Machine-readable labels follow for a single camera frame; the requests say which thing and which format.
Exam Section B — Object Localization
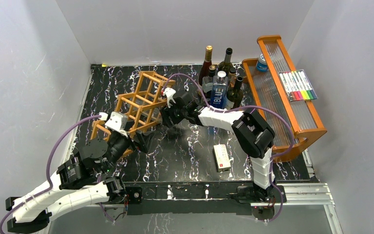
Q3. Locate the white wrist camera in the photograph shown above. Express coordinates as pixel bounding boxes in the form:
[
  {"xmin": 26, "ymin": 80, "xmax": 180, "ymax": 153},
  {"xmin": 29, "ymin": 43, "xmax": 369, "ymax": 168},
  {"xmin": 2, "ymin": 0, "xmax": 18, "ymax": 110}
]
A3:
[
  {"xmin": 98, "ymin": 111, "xmax": 129, "ymax": 138},
  {"xmin": 162, "ymin": 87, "xmax": 176, "ymax": 108}
]

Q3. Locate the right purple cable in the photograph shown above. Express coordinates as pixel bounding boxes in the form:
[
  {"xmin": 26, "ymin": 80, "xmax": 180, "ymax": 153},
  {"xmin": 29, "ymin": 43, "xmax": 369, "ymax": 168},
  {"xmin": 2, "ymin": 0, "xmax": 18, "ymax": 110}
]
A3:
[{"xmin": 161, "ymin": 73, "xmax": 296, "ymax": 223}]

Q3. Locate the coloured marker pack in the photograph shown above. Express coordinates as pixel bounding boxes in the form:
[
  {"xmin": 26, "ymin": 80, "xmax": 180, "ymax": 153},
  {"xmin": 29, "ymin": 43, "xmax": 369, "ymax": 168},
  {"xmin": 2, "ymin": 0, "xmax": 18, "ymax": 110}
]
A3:
[{"xmin": 279, "ymin": 69, "xmax": 318, "ymax": 102}]

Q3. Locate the orange tiered shelf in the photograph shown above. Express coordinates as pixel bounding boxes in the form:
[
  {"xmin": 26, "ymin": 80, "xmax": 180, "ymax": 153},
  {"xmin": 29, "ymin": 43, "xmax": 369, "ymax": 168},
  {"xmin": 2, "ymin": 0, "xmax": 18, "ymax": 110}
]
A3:
[{"xmin": 242, "ymin": 35, "xmax": 327, "ymax": 162}]

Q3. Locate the brown gold-cap wine bottle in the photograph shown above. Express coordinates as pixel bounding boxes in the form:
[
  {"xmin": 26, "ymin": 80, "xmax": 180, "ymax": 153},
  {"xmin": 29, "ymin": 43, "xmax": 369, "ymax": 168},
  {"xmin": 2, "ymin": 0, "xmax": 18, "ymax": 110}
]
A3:
[{"xmin": 199, "ymin": 45, "xmax": 213, "ymax": 85}]

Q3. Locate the dark green black-cap wine bottle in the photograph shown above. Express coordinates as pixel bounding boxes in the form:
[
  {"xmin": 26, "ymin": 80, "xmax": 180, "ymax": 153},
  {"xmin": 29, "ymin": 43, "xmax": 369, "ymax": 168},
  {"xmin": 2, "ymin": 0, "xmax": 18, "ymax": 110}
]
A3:
[{"xmin": 226, "ymin": 76, "xmax": 243, "ymax": 110}]

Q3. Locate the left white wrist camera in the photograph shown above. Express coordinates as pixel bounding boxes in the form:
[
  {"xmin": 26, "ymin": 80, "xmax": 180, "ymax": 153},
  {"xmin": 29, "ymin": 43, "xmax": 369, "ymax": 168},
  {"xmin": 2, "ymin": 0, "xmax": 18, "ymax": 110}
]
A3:
[{"xmin": 98, "ymin": 111, "xmax": 129, "ymax": 138}]

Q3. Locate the dark green silver-cap wine bottle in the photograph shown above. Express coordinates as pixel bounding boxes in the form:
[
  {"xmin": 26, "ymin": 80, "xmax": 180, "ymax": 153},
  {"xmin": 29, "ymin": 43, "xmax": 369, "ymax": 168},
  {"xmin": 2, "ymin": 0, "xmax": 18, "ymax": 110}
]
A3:
[{"xmin": 218, "ymin": 47, "xmax": 233, "ymax": 75}]

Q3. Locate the wooden wine rack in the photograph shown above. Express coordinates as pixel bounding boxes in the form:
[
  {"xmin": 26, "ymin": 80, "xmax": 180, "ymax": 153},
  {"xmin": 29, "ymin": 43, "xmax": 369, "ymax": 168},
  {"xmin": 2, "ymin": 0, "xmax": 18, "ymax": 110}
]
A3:
[{"xmin": 90, "ymin": 71, "xmax": 177, "ymax": 159}]

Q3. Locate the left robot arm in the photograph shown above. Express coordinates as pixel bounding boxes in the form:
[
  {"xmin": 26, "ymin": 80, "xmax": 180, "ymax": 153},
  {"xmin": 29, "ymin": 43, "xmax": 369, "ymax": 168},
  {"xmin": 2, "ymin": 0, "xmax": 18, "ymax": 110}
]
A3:
[{"xmin": 5, "ymin": 131, "xmax": 154, "ymax": 234}]

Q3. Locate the clear black-cap bottle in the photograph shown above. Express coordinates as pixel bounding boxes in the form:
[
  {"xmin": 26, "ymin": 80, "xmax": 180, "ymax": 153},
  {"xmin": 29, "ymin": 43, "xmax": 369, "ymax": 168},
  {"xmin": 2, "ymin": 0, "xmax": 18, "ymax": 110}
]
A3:
[{"xmin": 202, "ymin": 65, "xmax": 217, "ymax": 103}]

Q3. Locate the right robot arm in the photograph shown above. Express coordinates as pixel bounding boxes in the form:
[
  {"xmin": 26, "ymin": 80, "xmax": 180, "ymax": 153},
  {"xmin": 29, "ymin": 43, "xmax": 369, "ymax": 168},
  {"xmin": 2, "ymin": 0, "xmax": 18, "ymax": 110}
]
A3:
[{"xmin": 160, "ymin": 88, "xmax": 275, "ymax": 202}]

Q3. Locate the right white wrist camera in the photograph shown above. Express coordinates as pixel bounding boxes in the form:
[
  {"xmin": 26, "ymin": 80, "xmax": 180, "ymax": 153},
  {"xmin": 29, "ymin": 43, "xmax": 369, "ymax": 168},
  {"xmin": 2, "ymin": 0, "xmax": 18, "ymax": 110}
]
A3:
[{"xmin": 162, "ymin": 87, "xmax": 176, "ymax": 108}]

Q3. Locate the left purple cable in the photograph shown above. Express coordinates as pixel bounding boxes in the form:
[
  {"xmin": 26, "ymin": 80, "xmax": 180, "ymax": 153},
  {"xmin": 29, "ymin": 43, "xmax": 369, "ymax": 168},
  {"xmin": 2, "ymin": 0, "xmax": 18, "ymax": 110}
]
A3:
[{"xmin": 0, "ymin": 114, "xmax": 109, "ymax": 234}]

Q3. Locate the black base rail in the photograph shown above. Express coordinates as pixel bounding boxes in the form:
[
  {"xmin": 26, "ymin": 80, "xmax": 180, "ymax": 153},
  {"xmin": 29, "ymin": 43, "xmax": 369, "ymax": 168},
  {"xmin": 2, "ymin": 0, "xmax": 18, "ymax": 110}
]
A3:
[{"xmin": 87, "ymin": 180, "xmax": 335, "ymax": 223}]

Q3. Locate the white rectangular box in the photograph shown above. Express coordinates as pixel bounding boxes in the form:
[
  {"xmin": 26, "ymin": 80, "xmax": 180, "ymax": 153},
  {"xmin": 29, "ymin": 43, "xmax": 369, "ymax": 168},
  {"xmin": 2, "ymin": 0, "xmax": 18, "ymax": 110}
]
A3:
[{"xmin": 213, "ymin": 144, "xmax": 231, "ymax": 172}]

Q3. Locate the clear square blue-label bottle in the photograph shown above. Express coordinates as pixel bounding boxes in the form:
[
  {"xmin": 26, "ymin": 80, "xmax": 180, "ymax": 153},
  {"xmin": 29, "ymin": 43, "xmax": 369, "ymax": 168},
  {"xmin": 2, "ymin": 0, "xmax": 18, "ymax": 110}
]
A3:
[{"xmin": 210, "ymin": 71, "xmax": 228, "ymax": 109}]

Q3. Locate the clear labelled liquor bottle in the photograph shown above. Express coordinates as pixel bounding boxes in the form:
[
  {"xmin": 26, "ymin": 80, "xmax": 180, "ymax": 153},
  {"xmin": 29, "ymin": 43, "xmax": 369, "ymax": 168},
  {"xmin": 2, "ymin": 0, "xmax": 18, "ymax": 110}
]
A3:
[{"xmin": 228, "ymin": 67, "xmax": 237, "ymax": 87}]

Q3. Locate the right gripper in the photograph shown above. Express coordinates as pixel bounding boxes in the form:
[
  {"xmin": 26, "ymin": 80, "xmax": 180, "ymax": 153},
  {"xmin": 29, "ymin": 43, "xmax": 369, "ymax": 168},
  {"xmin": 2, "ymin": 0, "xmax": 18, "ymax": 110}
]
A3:
[{"xmin": 159, "ymin": 101, "xmax": 187, "ymax": 129}]

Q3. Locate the purple cable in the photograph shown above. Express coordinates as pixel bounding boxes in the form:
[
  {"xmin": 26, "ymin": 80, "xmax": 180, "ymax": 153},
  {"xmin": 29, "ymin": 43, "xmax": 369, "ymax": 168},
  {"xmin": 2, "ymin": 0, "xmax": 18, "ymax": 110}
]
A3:
[
  {"xmin": 0, "ymin": 114, "xmax": 109, "ymax": 234},
  {"xmin": 161, "ymin": 73, "xmax": 296, "ymax": 223}
]

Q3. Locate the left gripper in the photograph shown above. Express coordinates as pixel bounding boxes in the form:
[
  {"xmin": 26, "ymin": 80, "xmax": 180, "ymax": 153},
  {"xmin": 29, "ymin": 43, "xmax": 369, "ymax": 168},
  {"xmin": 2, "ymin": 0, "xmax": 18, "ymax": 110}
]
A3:
[{"xmin": 102, "ymin": 120, "xmax": 156, "ymax": 174}]

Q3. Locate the blue-label can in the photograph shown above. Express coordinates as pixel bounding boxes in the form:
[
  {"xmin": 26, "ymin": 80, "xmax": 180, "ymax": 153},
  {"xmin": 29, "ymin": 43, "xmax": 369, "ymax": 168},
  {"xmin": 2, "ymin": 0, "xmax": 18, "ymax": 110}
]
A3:
[{"xmin": 256, "ymin": 54, "xmax": 268, "ymax": 72}]

